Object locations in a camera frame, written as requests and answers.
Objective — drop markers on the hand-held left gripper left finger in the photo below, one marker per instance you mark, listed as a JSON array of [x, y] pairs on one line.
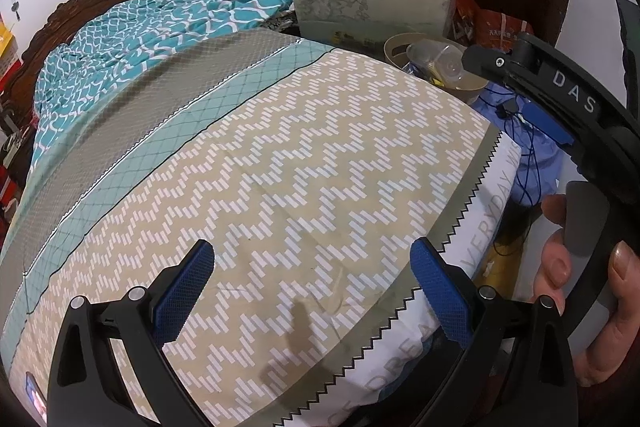
[[185, 292]]

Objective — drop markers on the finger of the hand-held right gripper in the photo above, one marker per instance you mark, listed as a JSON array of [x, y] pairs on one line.
[[545, 122], [490, 59]]

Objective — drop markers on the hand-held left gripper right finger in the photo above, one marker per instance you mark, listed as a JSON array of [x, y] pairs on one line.
[[442, 292]]

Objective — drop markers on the clear plastic bottle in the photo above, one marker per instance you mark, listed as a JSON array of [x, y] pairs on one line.
[[435, 57]]

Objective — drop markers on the beige round bin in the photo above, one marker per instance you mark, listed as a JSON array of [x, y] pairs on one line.
[[395, 52]]

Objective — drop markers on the person's right hand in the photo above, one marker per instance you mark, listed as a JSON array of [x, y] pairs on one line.
[[625, 307]]

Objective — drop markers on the orange red plastic bag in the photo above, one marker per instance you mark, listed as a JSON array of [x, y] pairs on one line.
[[495, 27]]

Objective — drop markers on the blue cloth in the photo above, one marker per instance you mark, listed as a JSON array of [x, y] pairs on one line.
[[500, 147]]

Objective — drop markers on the zigzag patterned bed cover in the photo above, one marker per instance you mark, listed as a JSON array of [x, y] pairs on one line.
[[300, 167]]

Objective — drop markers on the smartphone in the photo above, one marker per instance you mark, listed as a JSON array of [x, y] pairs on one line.
[[35, 397]]

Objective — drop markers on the dark floral cloth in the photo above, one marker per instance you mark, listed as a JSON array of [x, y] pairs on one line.
[[280, 23]]

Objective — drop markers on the teal patterned blanket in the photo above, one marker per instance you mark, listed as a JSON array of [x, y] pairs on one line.
[[150, 22]]

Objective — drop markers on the carved wooden headboard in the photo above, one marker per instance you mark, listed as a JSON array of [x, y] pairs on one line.
[[60, 14]]

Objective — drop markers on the yellow paper bag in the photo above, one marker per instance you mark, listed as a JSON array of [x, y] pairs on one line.
[[5, 42]]

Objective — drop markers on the hanging keys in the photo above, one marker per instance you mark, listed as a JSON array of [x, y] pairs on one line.
[[15, 7]]

